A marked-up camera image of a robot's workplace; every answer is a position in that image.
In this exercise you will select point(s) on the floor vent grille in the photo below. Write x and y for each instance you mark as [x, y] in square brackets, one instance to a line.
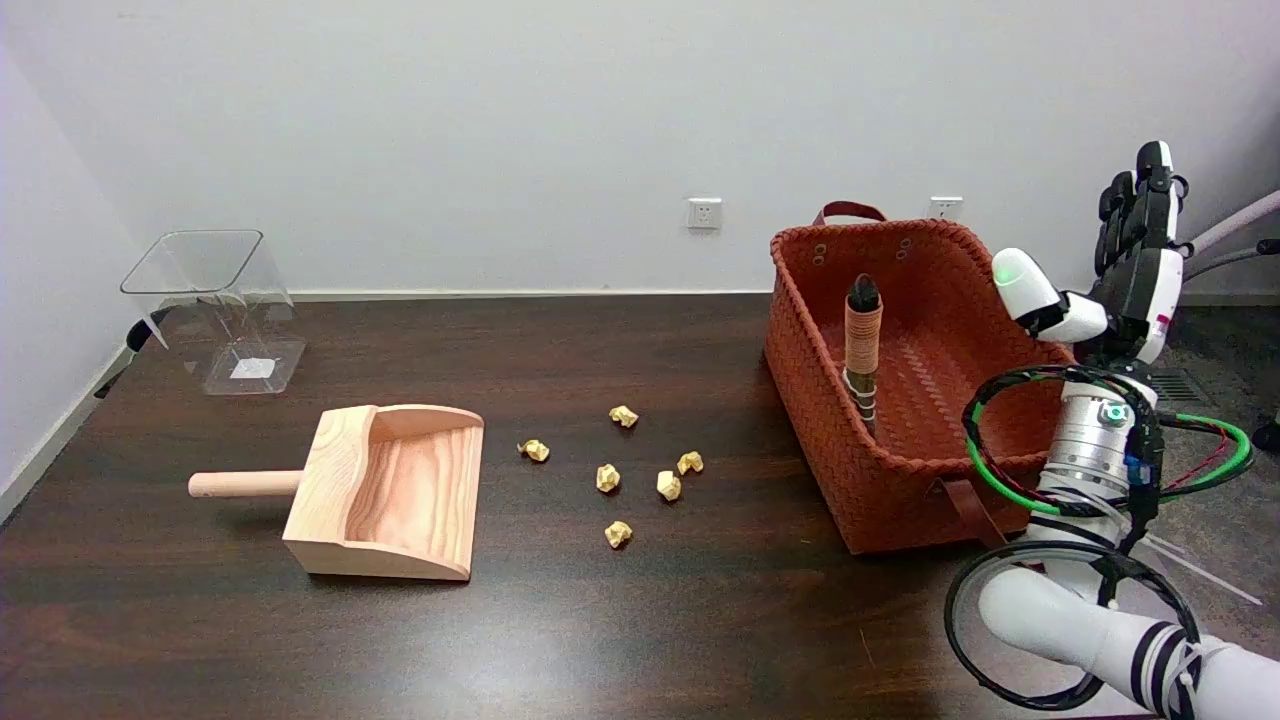
[1188, 386]

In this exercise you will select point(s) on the orange-brown woven basket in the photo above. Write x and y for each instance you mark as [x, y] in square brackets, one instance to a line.
[905, 480]

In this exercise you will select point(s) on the white wall socket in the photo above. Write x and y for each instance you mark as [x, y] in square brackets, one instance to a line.
[945, 208]
[704, 213]

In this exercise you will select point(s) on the crumpled yellow paper ball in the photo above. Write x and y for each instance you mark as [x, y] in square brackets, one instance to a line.
[690, 462]
[668, 486]
[623, 416]
[607, 478]
[536, 450]
[618, 534]

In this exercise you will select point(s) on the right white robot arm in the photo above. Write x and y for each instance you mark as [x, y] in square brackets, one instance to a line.
[1080, 610]

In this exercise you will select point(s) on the small brown hand broom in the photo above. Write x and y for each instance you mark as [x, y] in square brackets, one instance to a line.
[862, 335]

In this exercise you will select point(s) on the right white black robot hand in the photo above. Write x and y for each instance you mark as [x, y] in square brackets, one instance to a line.
[1140, 285]

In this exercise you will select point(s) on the wooden dustpan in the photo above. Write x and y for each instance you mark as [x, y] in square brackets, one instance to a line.
[395, 495]

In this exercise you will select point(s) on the black furniture base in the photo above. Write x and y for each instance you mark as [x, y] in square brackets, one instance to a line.
[138, 336]

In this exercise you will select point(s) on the clear plastic container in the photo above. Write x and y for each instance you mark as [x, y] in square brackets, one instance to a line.
[225, 310]

